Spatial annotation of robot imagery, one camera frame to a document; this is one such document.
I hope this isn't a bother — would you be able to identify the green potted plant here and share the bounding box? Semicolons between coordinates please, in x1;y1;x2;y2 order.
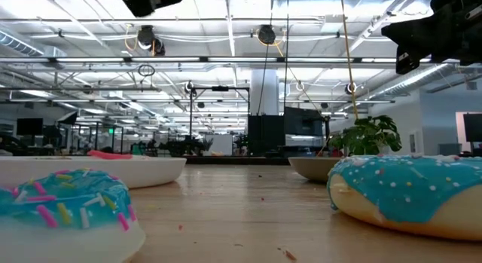
329;115;403;157

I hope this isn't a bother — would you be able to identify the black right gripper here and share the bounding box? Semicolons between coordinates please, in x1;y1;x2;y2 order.
380;13;482;75

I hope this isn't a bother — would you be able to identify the small black monitor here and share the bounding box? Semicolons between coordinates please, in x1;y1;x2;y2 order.
16;118;44;136

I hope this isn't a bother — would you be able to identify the red frosted donut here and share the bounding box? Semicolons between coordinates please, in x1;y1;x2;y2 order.
87;149;133;161

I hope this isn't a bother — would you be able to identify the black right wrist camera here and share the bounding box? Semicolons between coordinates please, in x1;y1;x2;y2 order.
430;0;482;19

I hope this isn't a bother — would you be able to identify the black low bench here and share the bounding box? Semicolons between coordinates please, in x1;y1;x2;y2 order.
183;154;291;167

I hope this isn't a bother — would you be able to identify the large white plate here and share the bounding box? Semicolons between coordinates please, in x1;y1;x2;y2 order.
0;155;188;190

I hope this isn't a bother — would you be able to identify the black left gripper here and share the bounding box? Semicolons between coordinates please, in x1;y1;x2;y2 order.
115;0;184;18

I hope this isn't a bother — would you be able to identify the yellow hanging cord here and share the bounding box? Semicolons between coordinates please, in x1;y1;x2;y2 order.
338;0;359;121

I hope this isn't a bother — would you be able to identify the white pillar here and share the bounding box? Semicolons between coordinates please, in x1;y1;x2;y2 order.
249;69;280;117

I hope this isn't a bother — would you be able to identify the beige bowl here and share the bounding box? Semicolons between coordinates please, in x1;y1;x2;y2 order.
288;156;342;183

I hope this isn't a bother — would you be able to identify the white board panel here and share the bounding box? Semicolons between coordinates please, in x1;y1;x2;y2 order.
204;134;234;157

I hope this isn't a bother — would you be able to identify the grey bin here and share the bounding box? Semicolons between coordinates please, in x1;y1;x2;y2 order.
438;142;463;157

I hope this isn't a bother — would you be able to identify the black coiled cable loop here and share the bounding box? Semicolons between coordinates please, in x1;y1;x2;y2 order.
137;63;157;78

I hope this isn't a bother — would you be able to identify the black cable reel yellow cord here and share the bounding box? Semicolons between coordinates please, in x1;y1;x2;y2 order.
257;24;277;46
136;25;166;57

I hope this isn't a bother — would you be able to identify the dark large machine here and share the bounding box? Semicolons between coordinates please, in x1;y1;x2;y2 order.
284;106;325;148

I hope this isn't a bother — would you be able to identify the black monitor on white wall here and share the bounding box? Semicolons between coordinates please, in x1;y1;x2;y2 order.
462;112;482;143

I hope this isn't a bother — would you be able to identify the teal donut with round sprinkles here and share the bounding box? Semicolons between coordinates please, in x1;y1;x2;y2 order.
326;154;482;243

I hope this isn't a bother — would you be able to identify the blue donut with long sprinkles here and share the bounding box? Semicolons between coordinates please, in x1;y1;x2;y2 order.
0;168;147;263

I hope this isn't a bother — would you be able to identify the long ceiling light bar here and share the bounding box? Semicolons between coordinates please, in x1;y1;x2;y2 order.
0;56;434;65

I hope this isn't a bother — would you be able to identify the silver ventilation duct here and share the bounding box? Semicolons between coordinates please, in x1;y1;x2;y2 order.
367;63;459;101

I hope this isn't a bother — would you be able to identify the black frame rig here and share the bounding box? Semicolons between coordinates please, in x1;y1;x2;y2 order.
188;86;251;140

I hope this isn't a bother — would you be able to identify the ribbed grey ceiling duct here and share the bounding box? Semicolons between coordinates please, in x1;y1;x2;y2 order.
0;29;67;58

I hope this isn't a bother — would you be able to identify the black hanging cable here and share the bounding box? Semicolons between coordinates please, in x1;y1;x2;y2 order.
282;0;290;115

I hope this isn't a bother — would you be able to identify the black cabinet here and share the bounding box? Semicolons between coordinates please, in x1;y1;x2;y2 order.
247;115;286;157

